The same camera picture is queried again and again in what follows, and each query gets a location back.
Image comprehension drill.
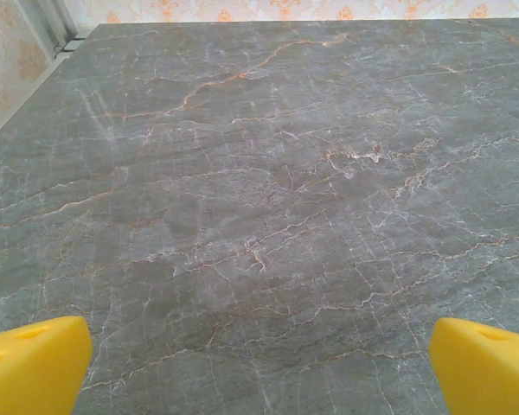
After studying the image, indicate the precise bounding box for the aluminium corner post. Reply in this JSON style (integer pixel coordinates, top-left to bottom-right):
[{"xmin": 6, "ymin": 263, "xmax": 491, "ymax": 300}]
[{"xmin": 19, "ymin": 0, "xmax": 87, "ymax": 55}]

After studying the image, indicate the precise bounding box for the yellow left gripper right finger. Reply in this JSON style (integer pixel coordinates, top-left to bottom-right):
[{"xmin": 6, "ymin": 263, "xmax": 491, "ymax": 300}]
[{"xmin": 427, "ymin": 316, "xmax": 519, "ymax": 415}]

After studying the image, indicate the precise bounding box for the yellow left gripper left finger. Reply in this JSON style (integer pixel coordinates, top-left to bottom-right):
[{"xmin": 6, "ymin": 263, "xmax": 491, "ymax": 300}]
[{"xmin": 0, "ymin": 315, "xmax": 93, "ymax": 415}]

